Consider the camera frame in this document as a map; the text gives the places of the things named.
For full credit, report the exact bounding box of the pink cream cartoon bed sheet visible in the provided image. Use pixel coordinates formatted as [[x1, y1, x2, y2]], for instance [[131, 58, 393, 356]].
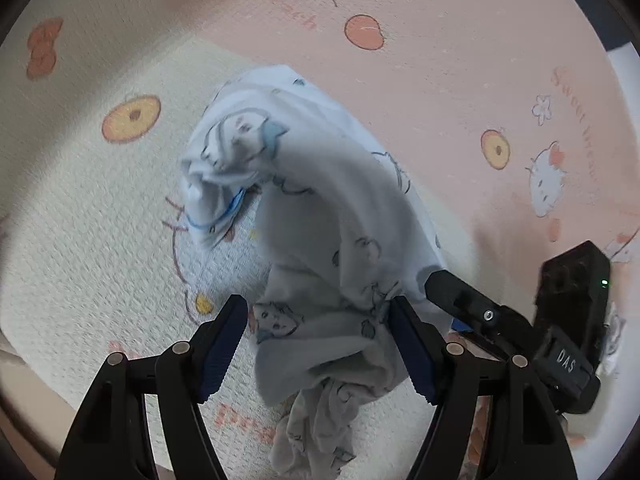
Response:
[[1, 0, 639, 479]]

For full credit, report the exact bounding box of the light blue printed baby garment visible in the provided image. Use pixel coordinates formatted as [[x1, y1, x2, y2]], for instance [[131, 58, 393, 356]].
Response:
[[180, 65, 450, 479]]

